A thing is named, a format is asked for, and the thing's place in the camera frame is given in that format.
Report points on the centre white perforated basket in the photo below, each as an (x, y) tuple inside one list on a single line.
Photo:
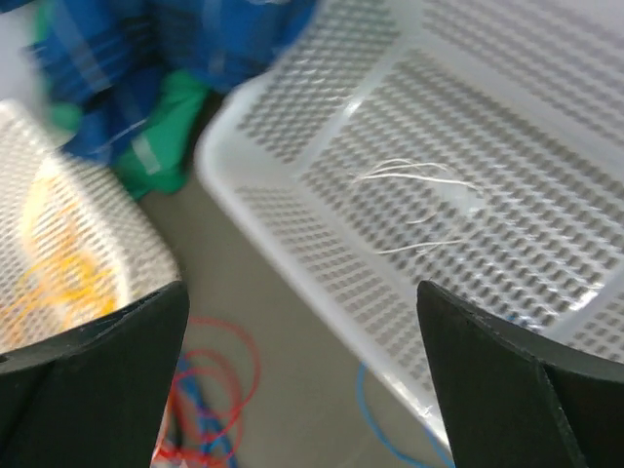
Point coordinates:
[(75, 246)]

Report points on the white perforated basket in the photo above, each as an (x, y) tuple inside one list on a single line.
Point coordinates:
[(75, 246), (475, 144)]

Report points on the blue plaid shirt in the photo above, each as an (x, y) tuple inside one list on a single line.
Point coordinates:
[(245, 38)]

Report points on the right white perforated basket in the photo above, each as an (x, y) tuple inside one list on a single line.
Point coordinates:
[(475, 144)]

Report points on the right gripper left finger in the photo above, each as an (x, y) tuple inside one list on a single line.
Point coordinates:
[(94, 396)]

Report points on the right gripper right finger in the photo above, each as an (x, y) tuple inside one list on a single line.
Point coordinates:
[(510, 397)]

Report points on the green cloth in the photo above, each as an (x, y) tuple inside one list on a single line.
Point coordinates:
[(166, 127)]

